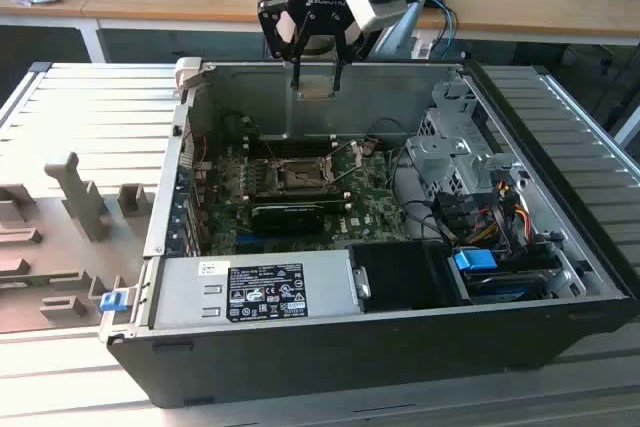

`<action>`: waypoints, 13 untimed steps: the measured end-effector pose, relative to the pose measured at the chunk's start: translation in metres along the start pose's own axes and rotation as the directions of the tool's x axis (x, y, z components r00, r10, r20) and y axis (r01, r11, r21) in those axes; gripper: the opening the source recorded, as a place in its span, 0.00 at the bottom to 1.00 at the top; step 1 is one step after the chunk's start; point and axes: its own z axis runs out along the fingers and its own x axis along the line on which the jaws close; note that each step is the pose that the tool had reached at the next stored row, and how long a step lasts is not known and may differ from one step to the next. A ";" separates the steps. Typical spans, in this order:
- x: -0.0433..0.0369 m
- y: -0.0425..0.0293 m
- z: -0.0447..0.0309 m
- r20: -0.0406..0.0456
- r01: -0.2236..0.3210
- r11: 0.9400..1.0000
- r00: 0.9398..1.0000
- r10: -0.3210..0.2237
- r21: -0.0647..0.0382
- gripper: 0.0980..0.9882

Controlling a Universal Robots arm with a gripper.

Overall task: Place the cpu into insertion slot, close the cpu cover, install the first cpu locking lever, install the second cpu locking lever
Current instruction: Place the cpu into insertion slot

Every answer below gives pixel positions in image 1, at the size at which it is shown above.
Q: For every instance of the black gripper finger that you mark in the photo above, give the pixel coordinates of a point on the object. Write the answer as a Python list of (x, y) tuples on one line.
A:
[(339, 74), (297, 77)]

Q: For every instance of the silver CPU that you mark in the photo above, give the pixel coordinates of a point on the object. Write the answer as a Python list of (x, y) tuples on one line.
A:
[(315, 87)]

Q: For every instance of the metal locking lever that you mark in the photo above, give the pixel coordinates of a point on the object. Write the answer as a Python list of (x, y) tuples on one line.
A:
[(270, 152), (347, 173)]

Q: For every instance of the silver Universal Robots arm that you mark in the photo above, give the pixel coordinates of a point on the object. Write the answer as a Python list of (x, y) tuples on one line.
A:
[(400, 27)]

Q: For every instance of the black RAM slot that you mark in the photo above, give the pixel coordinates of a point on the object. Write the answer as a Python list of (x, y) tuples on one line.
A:
[(295, 153), (295, 193), (295, 188), (295, 143), (295, 148), (295, 138), (295, 202), (295, 197)]

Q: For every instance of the CPU socket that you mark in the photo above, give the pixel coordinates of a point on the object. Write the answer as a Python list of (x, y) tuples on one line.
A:
[(300, 174)]

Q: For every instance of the blue expansion slot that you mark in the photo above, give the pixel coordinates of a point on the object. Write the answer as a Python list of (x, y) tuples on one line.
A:
[(245, 237)]

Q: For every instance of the coin cell battery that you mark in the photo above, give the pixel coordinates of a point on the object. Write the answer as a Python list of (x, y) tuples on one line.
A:
[(369, 148)]

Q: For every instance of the beige plastic case latch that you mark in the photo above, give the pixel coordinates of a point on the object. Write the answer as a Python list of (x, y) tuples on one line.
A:
[(187, 72)]

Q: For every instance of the metal drive cage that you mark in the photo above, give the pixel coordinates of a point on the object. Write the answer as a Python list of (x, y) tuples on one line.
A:
[(440, 157)]

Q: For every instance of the black graphics card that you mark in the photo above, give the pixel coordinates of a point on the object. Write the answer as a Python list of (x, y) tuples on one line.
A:
[(287, 219)]

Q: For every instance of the green motherboard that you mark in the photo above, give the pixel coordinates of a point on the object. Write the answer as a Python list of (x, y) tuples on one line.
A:
[(370, 217)]

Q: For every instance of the blue disk carrier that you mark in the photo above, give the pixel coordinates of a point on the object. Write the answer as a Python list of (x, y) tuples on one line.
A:
[(474, 260)]

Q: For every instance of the silver power supply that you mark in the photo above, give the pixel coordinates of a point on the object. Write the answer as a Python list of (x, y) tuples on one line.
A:
[(190, 297)]

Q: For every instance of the hard disk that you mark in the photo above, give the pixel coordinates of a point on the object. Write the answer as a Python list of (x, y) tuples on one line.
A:
[(500, 287)]

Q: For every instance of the grey parts rack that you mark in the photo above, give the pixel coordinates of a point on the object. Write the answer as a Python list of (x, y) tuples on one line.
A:
[(75, 247)]

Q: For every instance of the blue plastic latch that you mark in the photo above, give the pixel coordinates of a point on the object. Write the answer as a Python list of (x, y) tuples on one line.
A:
[(112, 301)]

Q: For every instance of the black open PC case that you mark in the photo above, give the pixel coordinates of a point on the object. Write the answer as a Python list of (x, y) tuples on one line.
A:
[(350, 367)]

